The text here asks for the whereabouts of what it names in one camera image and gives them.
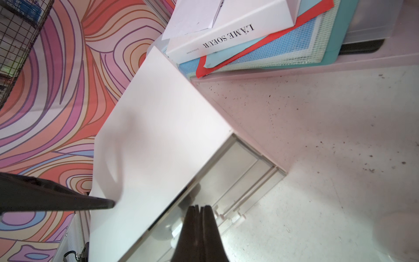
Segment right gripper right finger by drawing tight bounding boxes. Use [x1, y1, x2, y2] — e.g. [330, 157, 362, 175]
[171, 205, 228, 262]

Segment clear plastic drawer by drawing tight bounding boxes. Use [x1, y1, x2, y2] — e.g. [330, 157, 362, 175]
[126, 136, 286, 262]

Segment white drawer cabinet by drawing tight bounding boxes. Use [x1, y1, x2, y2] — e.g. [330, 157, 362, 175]
[88, 48, 286, 262]

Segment stack of folders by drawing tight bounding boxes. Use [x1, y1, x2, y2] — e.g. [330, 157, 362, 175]
[179, 1, 358, 78]

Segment translucent plastic box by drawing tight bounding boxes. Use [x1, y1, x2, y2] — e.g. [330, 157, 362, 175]
[343, 0, 403, 44]

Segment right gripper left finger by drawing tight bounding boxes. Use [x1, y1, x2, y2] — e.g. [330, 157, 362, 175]
[1, 172, 115, 213]

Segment black wire side basket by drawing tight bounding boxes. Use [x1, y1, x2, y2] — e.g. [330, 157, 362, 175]
[1, 0, 54, 107]

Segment white book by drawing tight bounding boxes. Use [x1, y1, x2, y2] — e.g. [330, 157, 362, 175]
[166, 1, 301, 64]

